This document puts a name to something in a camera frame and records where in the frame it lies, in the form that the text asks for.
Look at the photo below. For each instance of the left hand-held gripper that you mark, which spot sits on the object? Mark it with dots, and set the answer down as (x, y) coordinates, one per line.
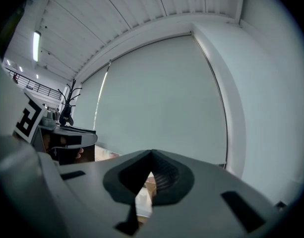
(30, 118)

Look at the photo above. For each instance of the person's left hand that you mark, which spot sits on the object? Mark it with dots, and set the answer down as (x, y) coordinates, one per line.
(79, 153)

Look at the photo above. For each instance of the black metal railing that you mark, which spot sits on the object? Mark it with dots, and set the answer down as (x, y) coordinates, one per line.
(40, 87)

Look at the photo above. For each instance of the black bag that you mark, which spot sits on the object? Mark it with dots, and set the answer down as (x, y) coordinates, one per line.
(65, 116)

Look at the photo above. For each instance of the large white roller blind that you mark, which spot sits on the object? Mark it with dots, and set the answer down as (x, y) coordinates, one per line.
(161, 95)

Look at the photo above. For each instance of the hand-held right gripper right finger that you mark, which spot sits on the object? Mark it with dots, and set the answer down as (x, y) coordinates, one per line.
(206, 207)

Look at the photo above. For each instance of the long ceiling light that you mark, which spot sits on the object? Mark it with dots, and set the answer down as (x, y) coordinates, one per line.
(37, 46)

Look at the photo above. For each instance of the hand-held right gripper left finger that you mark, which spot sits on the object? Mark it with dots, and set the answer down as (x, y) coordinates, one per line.
(92, 195)

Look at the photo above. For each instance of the narrow white roller blind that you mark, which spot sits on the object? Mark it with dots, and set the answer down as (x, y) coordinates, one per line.
(88, 103)

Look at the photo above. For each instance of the black coat rack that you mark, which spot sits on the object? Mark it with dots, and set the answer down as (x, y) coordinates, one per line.
(70, 93)

